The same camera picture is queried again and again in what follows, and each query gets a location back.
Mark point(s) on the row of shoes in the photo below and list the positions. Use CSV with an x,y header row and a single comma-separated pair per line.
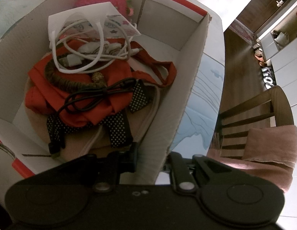
x,y
266,71

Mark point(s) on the patterned floor rug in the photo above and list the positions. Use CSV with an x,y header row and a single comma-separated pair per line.
x,y
243,32

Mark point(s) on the beige cloth item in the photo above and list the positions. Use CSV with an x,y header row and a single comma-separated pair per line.
x,y
139,124

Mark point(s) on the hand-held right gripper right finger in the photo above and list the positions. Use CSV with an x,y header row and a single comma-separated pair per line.
x,y
177,170

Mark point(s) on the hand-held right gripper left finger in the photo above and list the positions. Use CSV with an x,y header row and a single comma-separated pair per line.
x,y
134,154

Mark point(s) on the wooden dining chair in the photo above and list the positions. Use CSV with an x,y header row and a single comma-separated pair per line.
x,y
280,105

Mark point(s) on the white cardboard box red edge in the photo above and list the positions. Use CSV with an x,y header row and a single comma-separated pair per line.
x,y
184,86

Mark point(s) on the orange-red cloth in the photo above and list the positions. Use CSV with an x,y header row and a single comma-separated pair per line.
x,y
119,69

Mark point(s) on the black polka dot fabric band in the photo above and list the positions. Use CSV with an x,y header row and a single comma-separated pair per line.
x,y
117,129

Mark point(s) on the dark wooden door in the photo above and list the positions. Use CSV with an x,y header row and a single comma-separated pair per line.
x,y
263,2

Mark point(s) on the white woven bag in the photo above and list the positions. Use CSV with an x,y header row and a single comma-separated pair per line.
x,y
281,39

